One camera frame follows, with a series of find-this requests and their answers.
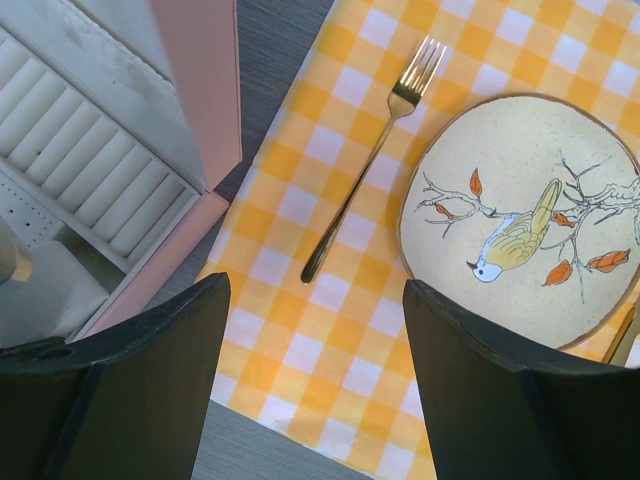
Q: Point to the gold fork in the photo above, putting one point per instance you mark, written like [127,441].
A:
[402,101]

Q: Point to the orange checkered cloth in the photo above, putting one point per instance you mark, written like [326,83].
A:
[328,364]

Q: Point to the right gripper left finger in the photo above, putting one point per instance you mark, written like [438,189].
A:
[128,402]

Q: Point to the gold knife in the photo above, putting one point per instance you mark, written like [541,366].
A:
[618,352]

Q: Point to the bird pattern plate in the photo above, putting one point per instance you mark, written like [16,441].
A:
[525,211]

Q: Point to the pink jewelry box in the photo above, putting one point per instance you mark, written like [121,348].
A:
[118,121]

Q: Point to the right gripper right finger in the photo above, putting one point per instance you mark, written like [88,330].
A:
[498,405]

